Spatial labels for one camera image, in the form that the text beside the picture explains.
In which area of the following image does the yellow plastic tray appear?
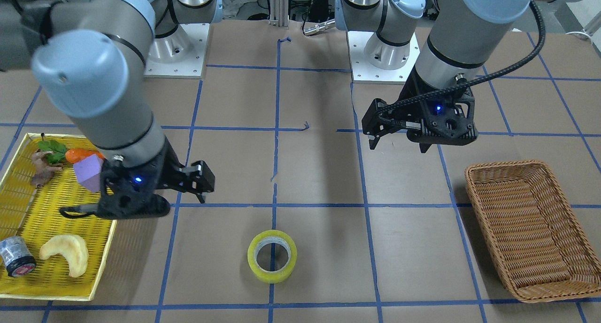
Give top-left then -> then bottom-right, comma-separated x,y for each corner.
0,133 -> 117,301

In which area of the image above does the small labelled can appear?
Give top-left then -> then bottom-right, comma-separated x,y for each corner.
0,236 -> 37,278

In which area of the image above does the yellow packing tape roll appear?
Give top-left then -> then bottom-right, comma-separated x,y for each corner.
247,230 -> 298,284

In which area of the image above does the pale bread piece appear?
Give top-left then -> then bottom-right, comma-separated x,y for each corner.
39,234 -> 89,278

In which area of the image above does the purple foam block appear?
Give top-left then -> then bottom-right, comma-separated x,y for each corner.
73,154 -> 103,193

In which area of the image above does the brown wicker basket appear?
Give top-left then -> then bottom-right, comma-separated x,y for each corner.
464,160 -> 601,303

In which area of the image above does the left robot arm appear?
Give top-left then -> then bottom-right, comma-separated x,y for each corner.
334,0 -> 581,153

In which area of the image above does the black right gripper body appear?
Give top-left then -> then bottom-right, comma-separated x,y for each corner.
96,142 -> 216,220

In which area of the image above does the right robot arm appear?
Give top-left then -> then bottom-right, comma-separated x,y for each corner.
1,0 -> 223,220

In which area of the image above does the aluminium frame post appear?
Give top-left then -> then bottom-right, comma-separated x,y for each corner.
268,0 -> 290,29

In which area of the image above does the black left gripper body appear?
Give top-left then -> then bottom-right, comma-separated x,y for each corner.
362,71 -> 478,146

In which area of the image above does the brown toy figure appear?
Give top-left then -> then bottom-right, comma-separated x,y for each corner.
30,140 -> 68,188

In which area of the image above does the orange toy carrot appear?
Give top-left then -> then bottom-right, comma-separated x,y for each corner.
64,148 -> 105,164

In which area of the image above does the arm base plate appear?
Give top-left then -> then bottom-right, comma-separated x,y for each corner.
347,31 -> 420,84
144,23 -> 210,79

